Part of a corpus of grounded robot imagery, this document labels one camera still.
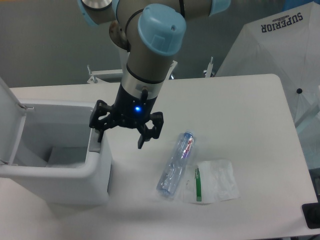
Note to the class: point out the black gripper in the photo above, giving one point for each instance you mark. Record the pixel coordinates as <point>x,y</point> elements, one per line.
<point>125,111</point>

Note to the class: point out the white push-lid trash can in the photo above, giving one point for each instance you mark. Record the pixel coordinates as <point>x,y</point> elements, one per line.
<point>48,147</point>

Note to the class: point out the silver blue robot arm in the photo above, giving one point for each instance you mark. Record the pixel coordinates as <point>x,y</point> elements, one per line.
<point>154,32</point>

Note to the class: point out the clear plastic water bottle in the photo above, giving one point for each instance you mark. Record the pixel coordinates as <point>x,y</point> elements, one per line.
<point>175,166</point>

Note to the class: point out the clear plastic bag green strip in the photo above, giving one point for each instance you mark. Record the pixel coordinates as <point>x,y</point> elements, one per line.
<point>208,182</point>

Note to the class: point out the white superior umbrella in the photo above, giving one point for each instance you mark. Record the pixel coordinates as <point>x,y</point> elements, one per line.
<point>286,44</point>

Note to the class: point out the black device at table edge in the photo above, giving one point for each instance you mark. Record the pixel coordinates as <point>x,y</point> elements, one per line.
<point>311,212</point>

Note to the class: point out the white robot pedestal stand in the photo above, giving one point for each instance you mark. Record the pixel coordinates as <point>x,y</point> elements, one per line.
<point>115,75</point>

